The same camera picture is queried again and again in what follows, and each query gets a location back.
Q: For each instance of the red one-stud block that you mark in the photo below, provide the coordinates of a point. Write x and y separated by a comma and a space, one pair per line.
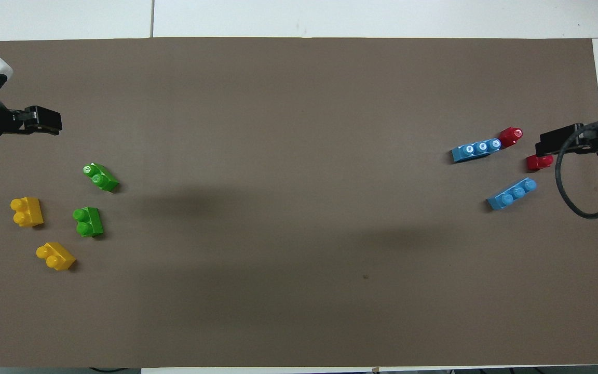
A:
538, 163
511, 137

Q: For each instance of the brown table mat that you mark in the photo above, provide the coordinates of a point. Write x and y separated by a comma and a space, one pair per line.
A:
299, 234

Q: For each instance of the blue three-stud block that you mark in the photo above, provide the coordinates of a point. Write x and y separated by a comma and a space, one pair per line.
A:
512, 195
476, 150

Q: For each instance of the green two-stud block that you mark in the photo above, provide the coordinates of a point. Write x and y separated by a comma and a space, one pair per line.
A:
102, 178
90, 222

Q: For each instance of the yellow two-stud block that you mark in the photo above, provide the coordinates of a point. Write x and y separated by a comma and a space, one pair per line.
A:
57, 256
28, 212

